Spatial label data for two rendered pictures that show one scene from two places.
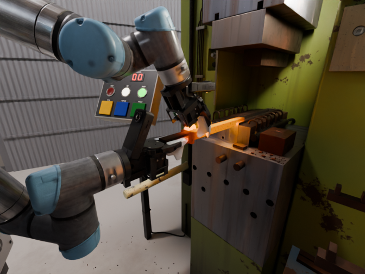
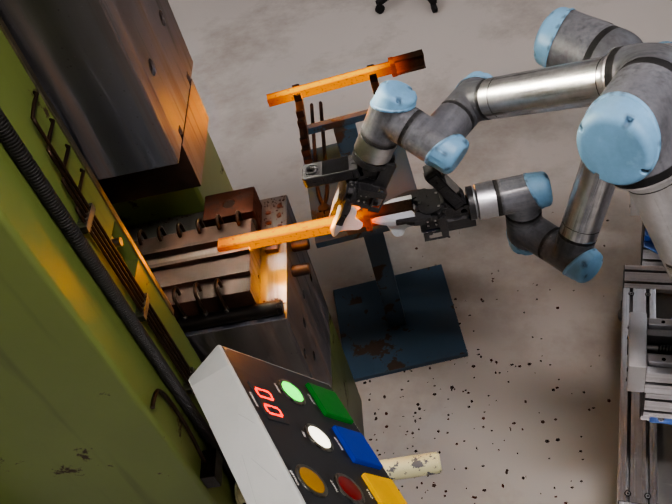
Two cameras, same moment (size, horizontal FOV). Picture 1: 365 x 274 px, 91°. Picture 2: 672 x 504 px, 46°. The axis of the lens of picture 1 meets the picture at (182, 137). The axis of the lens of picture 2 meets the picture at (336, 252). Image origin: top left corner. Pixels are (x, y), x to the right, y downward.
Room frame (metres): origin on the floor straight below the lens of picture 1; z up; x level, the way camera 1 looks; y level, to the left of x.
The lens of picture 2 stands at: (1.26, 0.90, 2.12)
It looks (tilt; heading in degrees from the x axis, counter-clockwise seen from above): 45 degrees down; 235
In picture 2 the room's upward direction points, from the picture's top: 18 degrees counter-clockwise
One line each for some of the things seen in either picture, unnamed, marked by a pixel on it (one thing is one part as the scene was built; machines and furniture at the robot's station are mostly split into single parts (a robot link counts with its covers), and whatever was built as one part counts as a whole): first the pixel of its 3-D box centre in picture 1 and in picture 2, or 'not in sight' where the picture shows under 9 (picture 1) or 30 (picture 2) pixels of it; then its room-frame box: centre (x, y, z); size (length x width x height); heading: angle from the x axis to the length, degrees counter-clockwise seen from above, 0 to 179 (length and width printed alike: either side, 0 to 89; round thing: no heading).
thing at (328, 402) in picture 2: (138, 110); (327, 405); (0.89, 0.22, 1.01); 0.07 x 0.05 x 0.07; 69
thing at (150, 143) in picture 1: (142, 160); (445, 210); (0.40, 0.10, 0.98); 0.12 x 0.08 x 0.09; 134
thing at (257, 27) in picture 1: (260, 39); (88, 153); (0.85, -0.33, 1.32); 0.42 x 0.20 x 0.10; 134
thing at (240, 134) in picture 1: (250, 122); (161, 279); (0.85, -0.33, 0.96); 0.42 x 0.20 x 0.09; 134
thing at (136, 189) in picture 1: (160, 178); (337, 477); (0.89, 0.12, 0.62); 0.44 x 0.05 x 0.05; 134
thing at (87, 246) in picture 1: (70, 224); (530, 230); (0.29, 0.23, 0.88); 0.11 x 0.08 x 0.11; 78
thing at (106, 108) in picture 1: (106, 107); (386, 498); (0.97, 0.41, 1.01); 0.07 x 0.05 x 0.07; 69
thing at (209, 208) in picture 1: (255, 173); (200, 332); (0.82, -0.38, 0.69); 0.56 x 0.38 x 0.45; 134
